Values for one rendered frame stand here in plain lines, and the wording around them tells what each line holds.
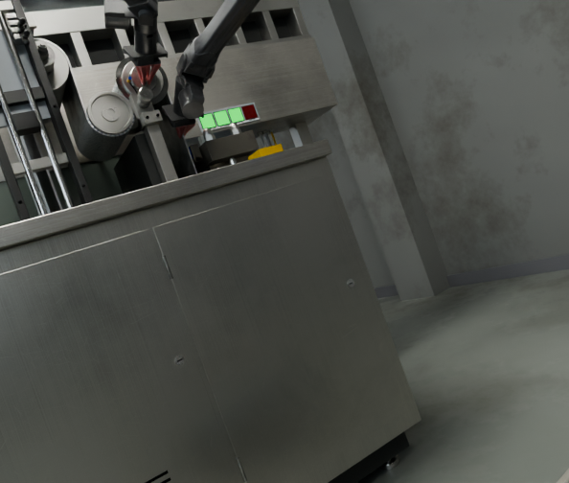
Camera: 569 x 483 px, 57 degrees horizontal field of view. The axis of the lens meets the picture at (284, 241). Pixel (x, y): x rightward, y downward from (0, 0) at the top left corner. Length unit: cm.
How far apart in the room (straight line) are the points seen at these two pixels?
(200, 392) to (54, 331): 33
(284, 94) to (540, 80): 147
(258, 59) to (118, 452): 154
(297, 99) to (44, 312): 140
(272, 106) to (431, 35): 155
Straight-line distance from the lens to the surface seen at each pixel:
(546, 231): 327
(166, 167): 149
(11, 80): 145
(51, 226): 115
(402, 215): 352
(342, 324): 139
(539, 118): 315
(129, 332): 118
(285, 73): 223
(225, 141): 158
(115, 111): 156
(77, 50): 200
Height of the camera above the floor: 70
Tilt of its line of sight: 1 degrees down
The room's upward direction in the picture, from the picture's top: 20 degrees counter-clockwise
